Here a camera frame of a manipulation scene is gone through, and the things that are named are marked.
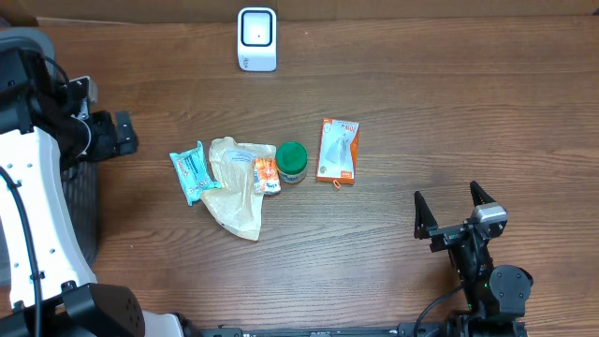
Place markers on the orange white box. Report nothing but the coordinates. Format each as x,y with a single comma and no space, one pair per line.
338,152

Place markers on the beige plastic bag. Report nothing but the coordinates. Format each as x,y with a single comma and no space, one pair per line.
236,205

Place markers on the teal wipes packet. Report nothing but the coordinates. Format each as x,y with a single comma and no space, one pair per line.
192,172

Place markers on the grey plastic mesh basket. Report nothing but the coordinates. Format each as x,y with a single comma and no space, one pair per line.
77,216

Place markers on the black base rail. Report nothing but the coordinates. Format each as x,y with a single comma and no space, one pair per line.
402,330

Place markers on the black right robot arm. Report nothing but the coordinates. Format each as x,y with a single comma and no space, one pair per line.
496,295

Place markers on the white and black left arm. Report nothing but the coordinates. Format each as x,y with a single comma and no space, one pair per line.
47,129

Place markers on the white barcode scanner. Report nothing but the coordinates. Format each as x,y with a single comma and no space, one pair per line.
257,39

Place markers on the green lid jar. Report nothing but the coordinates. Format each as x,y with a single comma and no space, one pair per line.
291,160

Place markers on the small orange white packet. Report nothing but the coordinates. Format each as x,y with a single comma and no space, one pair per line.
266,176

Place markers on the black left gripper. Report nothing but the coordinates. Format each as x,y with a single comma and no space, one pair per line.
109,146

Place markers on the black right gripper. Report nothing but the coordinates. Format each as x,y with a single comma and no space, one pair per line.
445,236

